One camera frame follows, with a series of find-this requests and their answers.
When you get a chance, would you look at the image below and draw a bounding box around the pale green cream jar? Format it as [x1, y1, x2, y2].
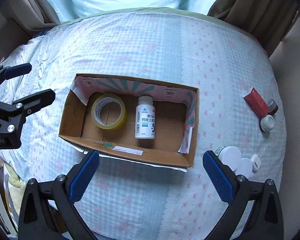
[235, 158, 253, 179]

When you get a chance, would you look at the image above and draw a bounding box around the white earbuds case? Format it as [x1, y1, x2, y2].
[250, 154, 261, 173]

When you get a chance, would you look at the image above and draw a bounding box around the green jar white lid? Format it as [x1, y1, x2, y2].
[215, 146, 242, 171]

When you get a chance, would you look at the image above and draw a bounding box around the yellow packing tape roll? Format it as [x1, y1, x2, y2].
[91, 94, 127, 130]

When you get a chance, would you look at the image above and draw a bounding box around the small white lid jar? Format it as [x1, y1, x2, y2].
[260, 115, 275, 132]

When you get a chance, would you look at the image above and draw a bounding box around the red jar silver lid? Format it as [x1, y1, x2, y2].
[267, 98, 279, 116]

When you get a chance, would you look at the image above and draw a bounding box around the red Marubi carton box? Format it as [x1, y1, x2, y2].
[243, 87, 269, 119]

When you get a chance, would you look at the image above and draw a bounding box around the white pill bottle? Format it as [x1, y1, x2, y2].
[135, 96, 155, 140]

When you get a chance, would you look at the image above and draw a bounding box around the brown left curtain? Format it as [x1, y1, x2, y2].
[7, 0, 60, 31]

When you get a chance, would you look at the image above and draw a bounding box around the brown curtain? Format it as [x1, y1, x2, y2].
[7, 0, 60, 31]
[208, 0, 298, 56]

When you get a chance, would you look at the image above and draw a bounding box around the brown cardboard box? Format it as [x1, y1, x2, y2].
[59, 74, 199, 169]

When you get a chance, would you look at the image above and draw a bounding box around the brown right curtain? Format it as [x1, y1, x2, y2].
[208, 0, 298, 56]

